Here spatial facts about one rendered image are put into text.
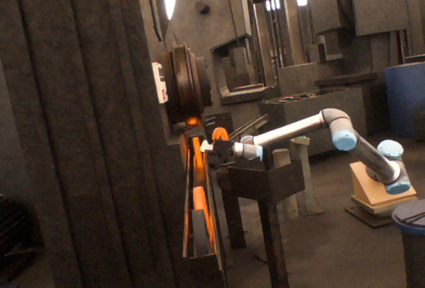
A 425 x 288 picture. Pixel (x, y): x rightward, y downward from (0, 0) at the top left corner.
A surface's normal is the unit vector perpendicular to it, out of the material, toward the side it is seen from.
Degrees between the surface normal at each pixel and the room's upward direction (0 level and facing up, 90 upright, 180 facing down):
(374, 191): 43
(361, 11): 90
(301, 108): 90
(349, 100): 90
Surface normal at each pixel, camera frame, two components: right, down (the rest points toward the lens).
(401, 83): -0.72, 0.22
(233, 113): -0.21, 0.16
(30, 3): 0.04, 0.12
